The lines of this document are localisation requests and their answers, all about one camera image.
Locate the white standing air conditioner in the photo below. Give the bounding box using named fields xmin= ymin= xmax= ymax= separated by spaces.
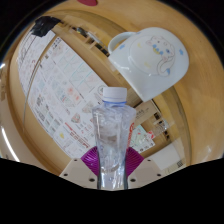
xmin=155 ymin=142 xmax=188 ymax=173

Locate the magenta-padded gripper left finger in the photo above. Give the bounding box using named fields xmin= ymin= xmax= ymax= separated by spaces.
xmin=59 ymin=145 xmax=100 ymax=190

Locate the clear plastic water bottle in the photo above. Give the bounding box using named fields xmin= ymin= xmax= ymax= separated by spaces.
xmin=91 ymin=87 xmax=137 ymax=191

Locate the white cartoon-print mug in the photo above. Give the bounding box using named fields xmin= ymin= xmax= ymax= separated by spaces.
xmin=107 ymin=27 xmax=190 ymax=103

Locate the large wall poster with map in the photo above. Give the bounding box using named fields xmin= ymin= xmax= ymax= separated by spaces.
xmin=26 ymin=35 xmax=157 ymax=160

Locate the white wall poster with charts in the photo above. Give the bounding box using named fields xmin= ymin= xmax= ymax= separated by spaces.
xmin=15 ymin=30 xmax=56 ymax=98

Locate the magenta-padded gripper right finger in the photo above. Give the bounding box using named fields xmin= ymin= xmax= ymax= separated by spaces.
xmin=126 ymin=146 xmax=167 ymax=190

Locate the flat round red coaster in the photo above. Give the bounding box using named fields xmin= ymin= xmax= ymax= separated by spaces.
xmin=77 ymin=0 xmax=100 ymax=7

